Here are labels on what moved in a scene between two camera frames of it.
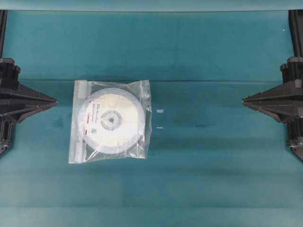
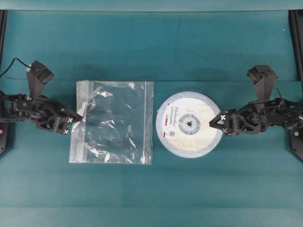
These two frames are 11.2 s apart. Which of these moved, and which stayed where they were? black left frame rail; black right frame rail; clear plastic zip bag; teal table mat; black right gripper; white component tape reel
Moved: white component tape reel; black right gripper
Stayed: clear plastic zip bag; black right frame rail; teal table mat; black left frame rail
